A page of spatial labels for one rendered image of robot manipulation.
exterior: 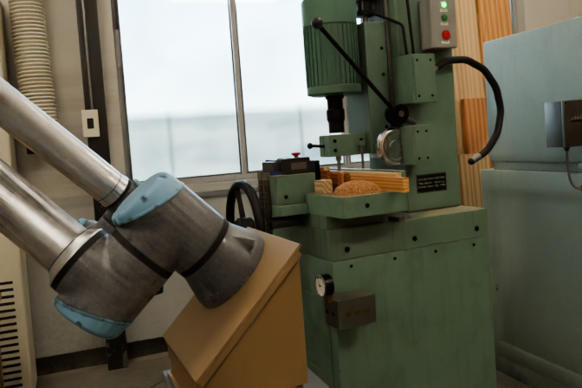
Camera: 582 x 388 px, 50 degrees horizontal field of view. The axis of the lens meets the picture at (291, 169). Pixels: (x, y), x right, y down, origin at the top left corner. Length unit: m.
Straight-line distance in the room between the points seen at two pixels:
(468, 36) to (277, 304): 2.88
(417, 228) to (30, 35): 1.95
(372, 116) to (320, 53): 0.26
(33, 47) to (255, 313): 2.12
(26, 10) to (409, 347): 2.17
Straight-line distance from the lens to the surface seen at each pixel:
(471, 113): 3.68
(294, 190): 1.87
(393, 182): 1.74
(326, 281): 1.71
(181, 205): 1.25
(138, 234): 1.25
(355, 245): 1.81
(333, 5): 1.97
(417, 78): 1.96
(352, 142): 2.00
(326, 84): 1.94
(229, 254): 1.27
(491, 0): 3.98
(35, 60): 3.04
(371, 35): 2.04
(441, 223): 1.98
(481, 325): 2.14
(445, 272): 2.01
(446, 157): 2.12
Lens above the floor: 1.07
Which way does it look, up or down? 3 degrees down
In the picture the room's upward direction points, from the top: 4 degrees counter-clockwise
